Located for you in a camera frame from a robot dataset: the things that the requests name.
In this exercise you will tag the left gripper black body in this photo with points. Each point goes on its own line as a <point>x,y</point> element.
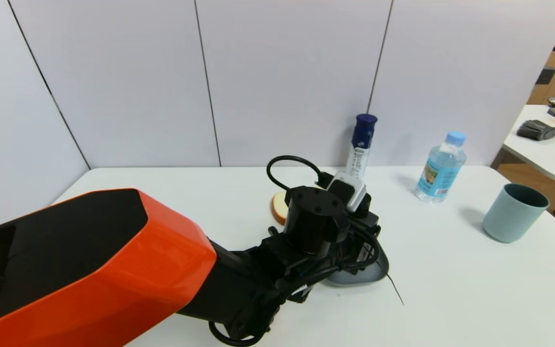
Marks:
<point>367,252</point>

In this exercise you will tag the grey square dish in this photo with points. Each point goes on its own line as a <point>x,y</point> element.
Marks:
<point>364,278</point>

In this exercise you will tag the light blue cup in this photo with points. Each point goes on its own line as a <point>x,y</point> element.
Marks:
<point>511,217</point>

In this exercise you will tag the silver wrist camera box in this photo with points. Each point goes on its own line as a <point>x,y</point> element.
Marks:
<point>352,190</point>

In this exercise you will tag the black and orange left arm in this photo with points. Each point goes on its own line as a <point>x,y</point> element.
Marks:
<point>89,250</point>

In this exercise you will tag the spray can with blue cap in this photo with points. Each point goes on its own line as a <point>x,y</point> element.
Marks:
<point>362,144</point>

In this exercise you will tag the black bristle brush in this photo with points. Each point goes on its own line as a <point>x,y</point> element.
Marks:
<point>537,131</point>

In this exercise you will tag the white bread slice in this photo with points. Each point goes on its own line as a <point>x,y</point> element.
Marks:
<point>278,207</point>

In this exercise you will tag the clear water bottle blue cap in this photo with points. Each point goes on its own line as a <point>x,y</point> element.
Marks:
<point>439,173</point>

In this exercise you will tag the white side table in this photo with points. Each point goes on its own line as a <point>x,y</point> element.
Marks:
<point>547,154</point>

